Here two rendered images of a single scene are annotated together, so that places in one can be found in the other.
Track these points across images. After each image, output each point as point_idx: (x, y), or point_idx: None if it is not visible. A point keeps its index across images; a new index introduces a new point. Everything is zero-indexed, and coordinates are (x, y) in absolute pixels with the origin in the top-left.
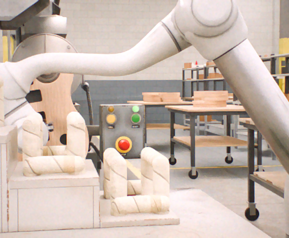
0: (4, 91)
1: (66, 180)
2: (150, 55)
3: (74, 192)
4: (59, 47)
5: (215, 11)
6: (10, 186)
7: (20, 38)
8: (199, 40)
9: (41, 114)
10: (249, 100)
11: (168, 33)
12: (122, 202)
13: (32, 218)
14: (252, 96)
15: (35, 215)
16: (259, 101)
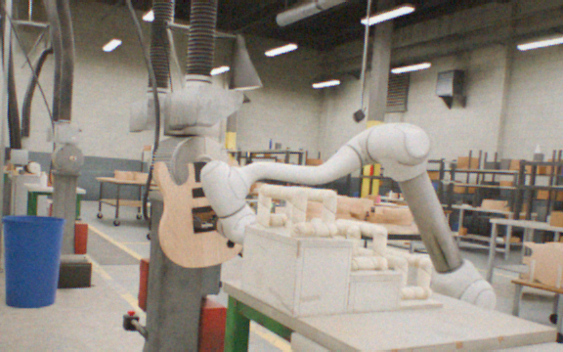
0: (237, 193)
1: (384, 276)
2: (341, 170)
3: (387, 285)
4: (215, 149)
5: (421, 148)
6: (351, 280)
7: (159, 134)
8: (400, 166)
9: (210, 207)
10: (424, 213)
11: (357, 154)
12: (407, 291)
13: (362, 303)
14: (427, 210)
15: (364, 301)
16: (431, 214)
